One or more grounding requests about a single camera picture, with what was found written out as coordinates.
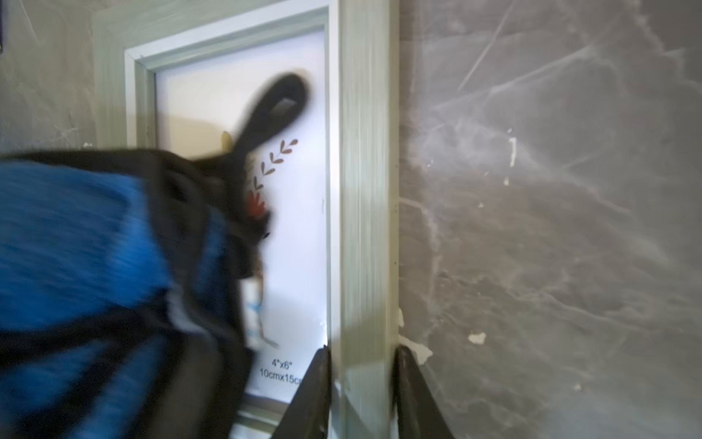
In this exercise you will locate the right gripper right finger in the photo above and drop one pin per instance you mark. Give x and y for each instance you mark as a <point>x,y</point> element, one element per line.
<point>418,413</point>

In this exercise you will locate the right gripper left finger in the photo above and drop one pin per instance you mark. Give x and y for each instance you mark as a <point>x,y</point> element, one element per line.
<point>307,416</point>

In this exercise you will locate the blue microfiber cloth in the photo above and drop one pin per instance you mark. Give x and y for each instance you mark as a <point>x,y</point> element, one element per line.
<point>129,293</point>

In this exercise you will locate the grey-green picture frame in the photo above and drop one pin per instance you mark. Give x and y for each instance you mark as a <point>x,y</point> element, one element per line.
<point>135,40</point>

